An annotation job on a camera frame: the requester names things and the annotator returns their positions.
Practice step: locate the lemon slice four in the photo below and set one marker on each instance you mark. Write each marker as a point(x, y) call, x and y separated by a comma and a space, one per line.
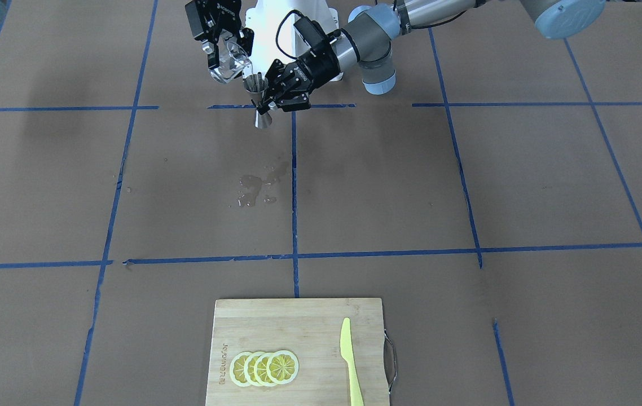
point(237, 371)

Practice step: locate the yellow plastic knife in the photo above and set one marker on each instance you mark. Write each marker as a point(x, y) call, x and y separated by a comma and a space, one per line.
point(347, 354)

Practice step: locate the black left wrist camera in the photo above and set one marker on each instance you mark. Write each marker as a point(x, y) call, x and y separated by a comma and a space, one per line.
point(312, 33)

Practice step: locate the bamboo cutting board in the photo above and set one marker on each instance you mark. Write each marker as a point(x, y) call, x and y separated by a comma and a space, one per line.
point(311, 329)

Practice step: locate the steel double jigger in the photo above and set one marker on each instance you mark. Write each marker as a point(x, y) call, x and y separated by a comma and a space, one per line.
point(255, 85)

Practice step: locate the lemon slice one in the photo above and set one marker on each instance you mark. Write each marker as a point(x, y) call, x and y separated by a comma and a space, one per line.
point(283, 367)

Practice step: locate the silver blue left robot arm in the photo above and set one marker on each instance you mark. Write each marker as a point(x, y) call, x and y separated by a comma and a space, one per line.
point(365, 42)

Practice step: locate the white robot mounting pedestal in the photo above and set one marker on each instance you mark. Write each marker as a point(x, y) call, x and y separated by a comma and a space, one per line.
point(278, 39)

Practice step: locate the lemon slice three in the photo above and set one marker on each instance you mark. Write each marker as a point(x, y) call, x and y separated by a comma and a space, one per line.
point(250, 368)

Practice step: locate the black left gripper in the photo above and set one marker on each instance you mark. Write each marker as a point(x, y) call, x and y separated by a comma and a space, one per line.
point(319, 66)

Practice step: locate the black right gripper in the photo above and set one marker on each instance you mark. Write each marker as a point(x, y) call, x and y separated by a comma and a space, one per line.
point(212, 22)

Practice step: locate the clear glass cup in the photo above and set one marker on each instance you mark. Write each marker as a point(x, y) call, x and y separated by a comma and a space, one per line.
point(234, 63)

